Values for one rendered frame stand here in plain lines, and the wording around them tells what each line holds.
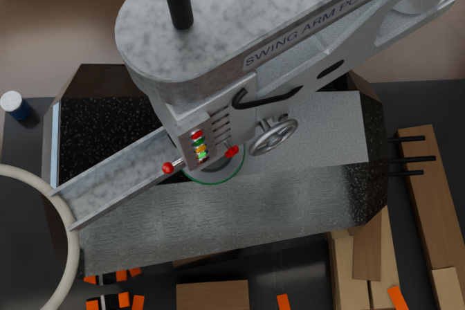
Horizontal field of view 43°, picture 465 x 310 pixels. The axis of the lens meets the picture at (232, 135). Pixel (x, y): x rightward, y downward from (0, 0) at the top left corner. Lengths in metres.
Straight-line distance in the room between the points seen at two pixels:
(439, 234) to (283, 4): 1.78
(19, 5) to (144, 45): 2.25
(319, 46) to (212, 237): 0.86
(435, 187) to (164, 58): 1.88
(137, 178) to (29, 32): 1.69
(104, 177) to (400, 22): 0.91
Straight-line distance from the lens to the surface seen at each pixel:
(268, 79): 1.39
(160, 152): 1.67
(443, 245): 2.72
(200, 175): 1.84
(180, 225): 1.99
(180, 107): 1.20
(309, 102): 1.98
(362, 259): 2.50
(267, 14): 1.11
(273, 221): 2.00
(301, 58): 1.41
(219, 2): 1.13
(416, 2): 1.62
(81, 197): 1.68
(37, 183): 1.69
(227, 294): 2.53
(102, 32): 3.11
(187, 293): 2.54
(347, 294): 2.49
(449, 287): 2.70
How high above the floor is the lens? 2.66
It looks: 72 degrees down
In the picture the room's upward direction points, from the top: 5 degrees counter-clockwise
